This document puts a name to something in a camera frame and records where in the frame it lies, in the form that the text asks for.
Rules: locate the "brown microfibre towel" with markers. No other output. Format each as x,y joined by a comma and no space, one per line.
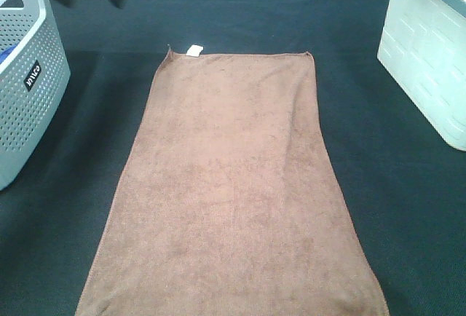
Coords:
228,203

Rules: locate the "grey perforated laundry basket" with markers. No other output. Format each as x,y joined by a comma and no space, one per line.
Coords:
34,77

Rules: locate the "blue cloth in basket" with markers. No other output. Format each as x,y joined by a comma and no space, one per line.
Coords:
5,53

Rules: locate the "white plastic storage box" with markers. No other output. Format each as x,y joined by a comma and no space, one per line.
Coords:
423,48

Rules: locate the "black fabric table cover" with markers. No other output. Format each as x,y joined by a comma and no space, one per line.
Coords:
403,185

